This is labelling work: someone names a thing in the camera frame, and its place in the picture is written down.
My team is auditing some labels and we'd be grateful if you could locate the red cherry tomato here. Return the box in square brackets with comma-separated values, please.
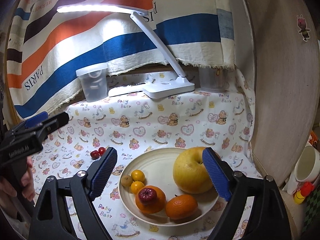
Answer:
[90, 150, 100, 160]
[98, 147, 106, 156]

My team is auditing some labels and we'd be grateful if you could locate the small brown longan fruit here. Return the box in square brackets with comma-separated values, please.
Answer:
[120, 175, 133, 187]

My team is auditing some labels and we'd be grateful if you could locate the large orange mandarin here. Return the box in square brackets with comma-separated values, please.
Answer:
[165, 194, 198, 220]

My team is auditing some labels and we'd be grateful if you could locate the large yellow apple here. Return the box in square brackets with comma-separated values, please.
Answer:
[172, 147, 213, 194]

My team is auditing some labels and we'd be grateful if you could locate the small yellow orange kumquat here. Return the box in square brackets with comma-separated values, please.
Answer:
[131, 170, 145, 182]

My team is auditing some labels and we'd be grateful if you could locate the person's left hand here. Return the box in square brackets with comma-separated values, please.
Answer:
[1, 156, 36, 202]

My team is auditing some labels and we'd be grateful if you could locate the yellow red toy bottle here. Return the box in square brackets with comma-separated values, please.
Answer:
[293, 181, 315, 204]

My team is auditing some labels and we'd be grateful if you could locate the white mug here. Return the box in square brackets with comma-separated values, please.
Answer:
[294, 145, 319, 183]

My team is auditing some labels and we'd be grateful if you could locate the clear lidded plastic container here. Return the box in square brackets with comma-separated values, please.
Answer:
[76, 62, 108, 102]

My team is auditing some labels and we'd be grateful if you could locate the striped Paris cloth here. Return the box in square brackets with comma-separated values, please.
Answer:
[7, 0, 234, 119]

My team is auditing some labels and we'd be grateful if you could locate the cream round plate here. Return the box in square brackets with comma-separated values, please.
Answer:
[118, 148, 219, 227]

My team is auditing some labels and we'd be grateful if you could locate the baby bear print cloth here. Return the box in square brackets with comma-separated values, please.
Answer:
[33, 70, 257, 239]

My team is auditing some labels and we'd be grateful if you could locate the white remote control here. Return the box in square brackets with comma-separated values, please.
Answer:
[108, 83, 146, 97]

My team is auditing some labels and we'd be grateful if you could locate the orange mandarin in plate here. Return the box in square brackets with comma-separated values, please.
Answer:
[135, 185, 167, 215]

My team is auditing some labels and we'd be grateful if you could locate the white desk lamp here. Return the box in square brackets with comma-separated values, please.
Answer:
[57, 3, 195, 99]

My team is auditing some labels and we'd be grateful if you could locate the wooden board panel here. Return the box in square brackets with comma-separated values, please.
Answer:
[246, 0, 319, 185]

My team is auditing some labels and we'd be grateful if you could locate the bear sticker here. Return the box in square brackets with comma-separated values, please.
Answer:
[297, 15, 310, 42]

